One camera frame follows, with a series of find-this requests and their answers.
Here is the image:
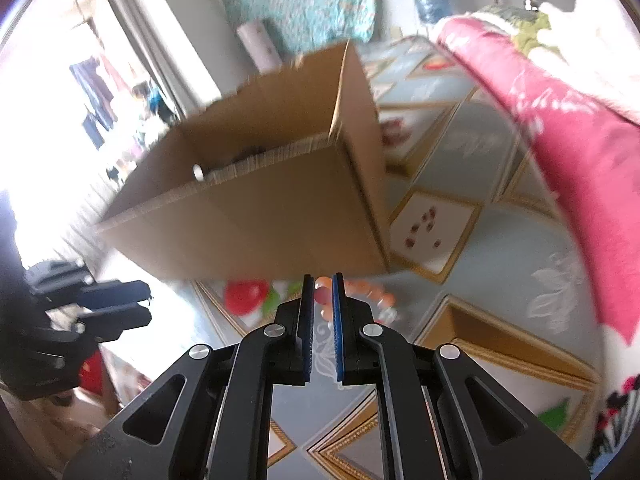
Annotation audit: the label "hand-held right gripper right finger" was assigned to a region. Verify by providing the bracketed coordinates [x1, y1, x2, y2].
[331, 273, 592, 480]

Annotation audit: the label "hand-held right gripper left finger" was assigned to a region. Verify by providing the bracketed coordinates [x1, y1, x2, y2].
[62, 274, 316, 480]

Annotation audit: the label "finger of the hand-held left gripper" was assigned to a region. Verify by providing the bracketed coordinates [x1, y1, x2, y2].
[80, 279, 152, 312]
[79, 305, 153, 344]

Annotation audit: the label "pink bead bracelet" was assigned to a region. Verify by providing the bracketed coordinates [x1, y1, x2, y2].
[312, 279, 400, 328]

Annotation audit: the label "large brown cardboard box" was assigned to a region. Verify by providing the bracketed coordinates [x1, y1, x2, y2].
[95, 40, 391, 281]

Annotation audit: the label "red box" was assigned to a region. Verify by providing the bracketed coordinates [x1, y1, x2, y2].
[80, 350, 105, 392]

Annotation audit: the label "fruit print tablecloth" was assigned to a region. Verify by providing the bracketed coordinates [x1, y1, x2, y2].
[100, 35, 608, 480]

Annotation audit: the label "hanging clothes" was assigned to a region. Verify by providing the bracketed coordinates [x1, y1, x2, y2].
[67, 50, 176, 181]

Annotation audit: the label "pale curtain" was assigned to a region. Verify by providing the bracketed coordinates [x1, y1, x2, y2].
[92, 0, 221, 126]

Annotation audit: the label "pink rolled mat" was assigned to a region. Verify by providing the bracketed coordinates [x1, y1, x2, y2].
[236, 19, 281, 73]

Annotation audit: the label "pink floral blanket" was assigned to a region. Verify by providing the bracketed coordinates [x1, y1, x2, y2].
[432, 12, 640, 468]

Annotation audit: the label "teal floral hanging cloth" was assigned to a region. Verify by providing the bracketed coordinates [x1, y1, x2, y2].
[215, 0, 396, 53]

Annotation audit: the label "green floral cloth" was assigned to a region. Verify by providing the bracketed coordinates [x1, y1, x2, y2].
[477, 4, 566, 61]

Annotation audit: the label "white fluffy towel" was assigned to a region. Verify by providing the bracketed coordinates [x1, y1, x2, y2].
[537, 0, 640, 126]

